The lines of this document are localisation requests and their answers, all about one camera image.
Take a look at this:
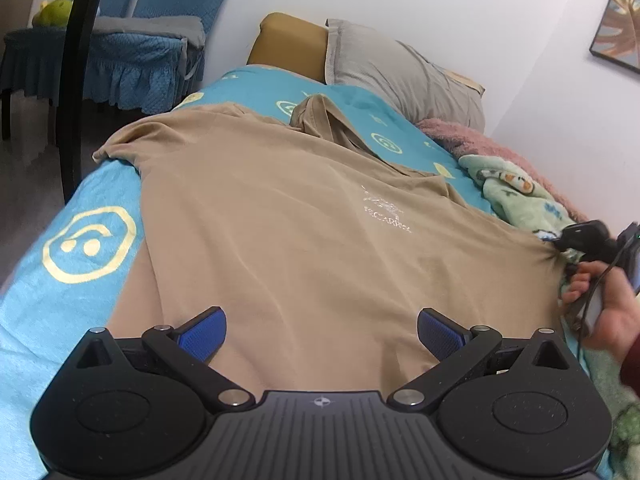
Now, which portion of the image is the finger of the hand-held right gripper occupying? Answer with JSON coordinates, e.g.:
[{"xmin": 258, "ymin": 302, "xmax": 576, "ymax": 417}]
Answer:
[{"xmin": 551, "ymin": 220, "xmax": 618, "ymax": 266}]

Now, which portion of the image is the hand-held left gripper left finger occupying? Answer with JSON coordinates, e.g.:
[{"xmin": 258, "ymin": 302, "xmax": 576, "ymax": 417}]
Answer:
[{"xmin": 74, "ymin": 306, "xmax": 256, "ymax": 413}]

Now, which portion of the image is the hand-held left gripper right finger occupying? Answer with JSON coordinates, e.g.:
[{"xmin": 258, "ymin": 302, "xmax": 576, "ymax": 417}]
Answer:
[{"xmin": 387, "ymin": 307, "xmax": 571, "ymax": 413}]

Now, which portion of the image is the tan printed t-shirt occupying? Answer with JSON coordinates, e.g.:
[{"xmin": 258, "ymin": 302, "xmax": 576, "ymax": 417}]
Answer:
[{"xmin": 92, "ymin": 95, "xmax": 571, "ymax": 401}]

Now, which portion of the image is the person's right hand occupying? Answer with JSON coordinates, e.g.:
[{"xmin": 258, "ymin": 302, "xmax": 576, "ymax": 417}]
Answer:
[{"xmin": 560, "ymin": 260, "xmax": 640, "ymax": 362}]

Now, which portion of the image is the green cartoon blanket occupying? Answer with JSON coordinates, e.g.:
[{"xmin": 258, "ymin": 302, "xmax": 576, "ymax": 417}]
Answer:
[{"xmin": 457, "ymin": 154, "xmax": 640, "ymax": 480}]

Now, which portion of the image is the blue printed bed sheet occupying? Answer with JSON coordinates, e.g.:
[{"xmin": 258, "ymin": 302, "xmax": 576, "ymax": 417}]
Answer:
[{"xmin": 0, "ymin": 64, "xmax": 616, "ymax": 480}]

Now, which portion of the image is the pink fluffy blanket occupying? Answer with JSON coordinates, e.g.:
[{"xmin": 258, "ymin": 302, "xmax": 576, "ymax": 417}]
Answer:
[{"xmin": 415, "ymin": 117, "xmax": 591, "ymax": 226}]

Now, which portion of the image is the grey pillow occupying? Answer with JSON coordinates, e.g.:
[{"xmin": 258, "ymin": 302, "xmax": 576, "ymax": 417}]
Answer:
[{"xmin": 324, "ymin": 18, "xmax": 487, "ymax": 133}]

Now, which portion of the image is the white table with black legs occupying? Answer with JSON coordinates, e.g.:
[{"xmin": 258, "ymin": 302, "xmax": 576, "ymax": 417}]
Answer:
[{"xmin": 0, "ymin": 0, "xmax": 115, "ymax": 206}]

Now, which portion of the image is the blue covered dining chair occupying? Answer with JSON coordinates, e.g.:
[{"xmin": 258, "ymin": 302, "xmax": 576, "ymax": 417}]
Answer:
[
  {"xmin": 75, "ymin": 0, "xmax": 241, "ymax": 117},
  {"xmin": 0, "ymin": 0, "xmax": 151, "ymax": 141}
]

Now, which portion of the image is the mustard headboard cushion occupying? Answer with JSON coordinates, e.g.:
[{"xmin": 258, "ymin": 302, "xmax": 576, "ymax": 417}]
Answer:
[{"xmin": 246, "ymin": 12, "xmax": 331, "ymax": 83}]

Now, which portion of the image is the yellow-green plush toy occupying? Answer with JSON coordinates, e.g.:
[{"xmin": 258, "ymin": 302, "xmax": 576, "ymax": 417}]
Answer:
[{"xmin": 31, "ymin": 0, "xmax": 74, "ymax": 28}]

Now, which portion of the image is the framed leaf wall picture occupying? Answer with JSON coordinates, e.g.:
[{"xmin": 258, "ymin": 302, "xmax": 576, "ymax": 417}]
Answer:
[{"xmin": 589, "ymin": 0, "xmax": 640, "ymax": 73}]

